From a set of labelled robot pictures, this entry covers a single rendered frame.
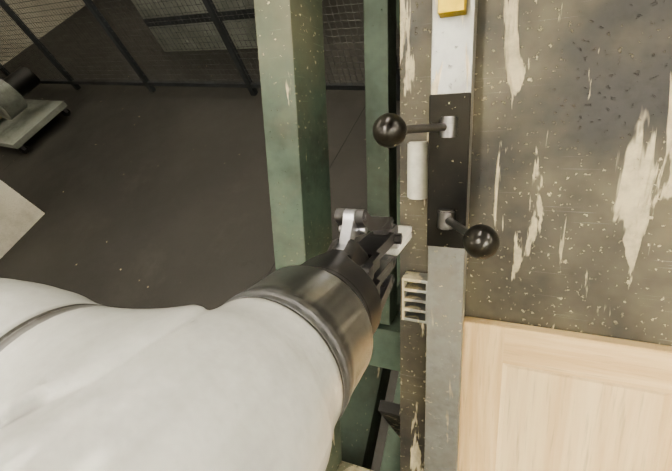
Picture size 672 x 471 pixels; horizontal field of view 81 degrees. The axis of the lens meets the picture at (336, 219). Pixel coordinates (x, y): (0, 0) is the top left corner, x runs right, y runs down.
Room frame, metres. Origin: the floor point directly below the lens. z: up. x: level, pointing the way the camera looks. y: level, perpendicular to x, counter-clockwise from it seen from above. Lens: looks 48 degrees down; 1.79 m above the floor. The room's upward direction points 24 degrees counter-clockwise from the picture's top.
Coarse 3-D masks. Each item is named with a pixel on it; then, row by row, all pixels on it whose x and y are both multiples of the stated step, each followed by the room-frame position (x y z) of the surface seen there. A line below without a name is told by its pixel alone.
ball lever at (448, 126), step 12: (384, 120) 0.34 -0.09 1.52; (396, 120) 0.33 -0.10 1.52; (444, 120) 0.37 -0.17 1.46; (456, 120) 0.36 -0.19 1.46; (384, 132) 0.33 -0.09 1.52; (396, 132) 0.32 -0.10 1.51; (408, 132) 0.34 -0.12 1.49; (420, 132) 0.35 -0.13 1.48; (444, 132) 0.36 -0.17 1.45; (456, 132) 0.36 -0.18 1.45; (384, 144) 0.33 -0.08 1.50; (396, 144) 0.32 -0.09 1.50
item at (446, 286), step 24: (432, 0) 0.47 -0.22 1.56; (432, 24) 0.45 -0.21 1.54; (456, 24) 0.43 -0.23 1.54; (432, 48) 0.44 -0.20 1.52; (456, 48) 0.42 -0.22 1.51; (432, 72) 0.42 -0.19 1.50; (456, 72) 0.40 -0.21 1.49; (432, 264) 0.29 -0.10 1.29; (456, 264) 0.27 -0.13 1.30; (432, 288) 0.27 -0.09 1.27; (456, 288) 0.25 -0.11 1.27; (432, 312) 0.25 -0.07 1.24; (456, 312) 0.23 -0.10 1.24; (432, 336) 0.23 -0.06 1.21; (456, 336) 0.21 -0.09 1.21; (432, 360) 0.21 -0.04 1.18; (456, 360) 0.19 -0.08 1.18; (432, 384) 0.19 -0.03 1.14; (456, 384) 0.17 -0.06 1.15; (432, 408) 0.16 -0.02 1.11; (456, 408) 0.15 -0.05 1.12; (432, 432) 0.14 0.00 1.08; (456, 432) 0.13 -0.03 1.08; (432, 456) 0.12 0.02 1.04; (456, 456) 0.10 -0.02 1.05
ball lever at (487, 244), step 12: (444, 216) 0.30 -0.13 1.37; (444, 228) 0.29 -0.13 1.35; (456, 228) 0.27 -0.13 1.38; (480, 228) 0.22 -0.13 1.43; (492, 228) 0.22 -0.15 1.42; (468, 240) 0.22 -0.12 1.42; (480, 240) 0.21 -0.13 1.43; (492, 240) 0.21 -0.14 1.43; (468, 252) 0.21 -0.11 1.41; (480, 252) 0.20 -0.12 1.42; (492, 252) 0.20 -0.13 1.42
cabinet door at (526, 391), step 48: (480, 336) 0.20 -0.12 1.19; (528, 336) 0.17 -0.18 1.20; (576, 336) 0.15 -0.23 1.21; (480, 384) 0.16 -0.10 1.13; (528, 384) 0.13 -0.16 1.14; (576, 384) 0.11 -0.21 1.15; (624, 384) 0.08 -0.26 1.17; (480, 432) 0.12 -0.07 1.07; (528, 432) 0.09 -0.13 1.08; (576, 432) 0.06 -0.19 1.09; (624, 432) 0.04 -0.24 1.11
